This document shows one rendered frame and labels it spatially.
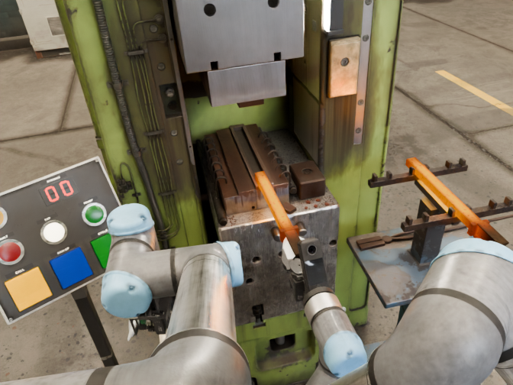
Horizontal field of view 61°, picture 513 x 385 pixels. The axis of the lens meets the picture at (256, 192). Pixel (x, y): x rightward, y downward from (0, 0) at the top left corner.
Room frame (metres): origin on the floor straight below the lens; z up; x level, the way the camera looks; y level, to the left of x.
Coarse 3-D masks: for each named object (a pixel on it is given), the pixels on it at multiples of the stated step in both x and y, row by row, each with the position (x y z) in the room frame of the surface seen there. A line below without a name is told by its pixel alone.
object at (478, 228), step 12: (420, 168) 1.09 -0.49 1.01; (432, 180) 1.02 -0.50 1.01; (444, 192) 0.96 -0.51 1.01; (444, 204) 0.93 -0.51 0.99; (456, 204) 0.90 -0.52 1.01; (468, 216) 0.85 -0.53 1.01; (468, 228) 0.82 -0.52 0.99; (480, 228) 0.80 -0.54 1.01; (492, 228) 0.78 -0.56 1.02; (492, 240) 0.76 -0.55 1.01; (504, 240) 0.74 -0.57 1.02
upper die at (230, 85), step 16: (256, 64) 1.08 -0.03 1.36; (272, 64) 1.08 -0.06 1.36; (208, 80) 1.05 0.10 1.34; (224, 80) 1.06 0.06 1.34; (240, 80) 1.07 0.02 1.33; (256, 80) 1.07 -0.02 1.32; (272, 80) 1.08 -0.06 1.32; (208, 96) 1.09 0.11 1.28; (224, 96) 1.06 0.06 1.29; (240, 96) 1.07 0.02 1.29; (256, 96) 1.07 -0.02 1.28; (272, 96) 1.08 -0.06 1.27
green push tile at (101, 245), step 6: (108, 234) 0.85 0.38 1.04; (96, 240) 0.83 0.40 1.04; (102, 240) 0.84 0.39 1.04; (108, 240) 0.84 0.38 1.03; (96, 246) 0.82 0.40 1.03; (102, 246) 0.83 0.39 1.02; (108, 246) 0.83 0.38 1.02; (96, 252) 0.81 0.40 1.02; (102, 252) 0.82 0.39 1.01; (108, 252) 0.82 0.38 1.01; (102, 258) 0.81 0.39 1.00; (102, 264) 0.80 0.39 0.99
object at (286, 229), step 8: (256, 176) 1.10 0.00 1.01; (264, 176) 1.10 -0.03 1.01; (264, 184) 1.06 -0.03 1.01; (264, 192) 1.01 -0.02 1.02; (272, 192) 1.01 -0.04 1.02; (272, 200) 0.97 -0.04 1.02; (272, 208) 0.93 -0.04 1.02; (280, 208) 0.93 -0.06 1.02; (280, 216) 0.89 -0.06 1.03; (280, 224) 0.85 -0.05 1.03; (288, 224) 0.85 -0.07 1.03; (280, 232) 0.82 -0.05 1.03; (288, 232) 0.81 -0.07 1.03; (296, 232) 0.81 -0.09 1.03; (280, 240) 0.82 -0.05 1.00; (288, 240) 0.78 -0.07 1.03; (296, 240) 0.78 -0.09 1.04; (296, 248) 0.75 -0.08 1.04; (296, 256) 0.73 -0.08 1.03
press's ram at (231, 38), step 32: (192, 0) 1.05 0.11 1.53; (224, 0) 1.06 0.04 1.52; (256, 0) 1.08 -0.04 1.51; (288, 0) 1.09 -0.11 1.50; (192, 32) 1.05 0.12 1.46; (224, 32) 1.06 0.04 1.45; (256, 32) 1.08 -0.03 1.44; (288, 32) 1.09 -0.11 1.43; (192, 64) 1.04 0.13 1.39; (224, 64) 1.06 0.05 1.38
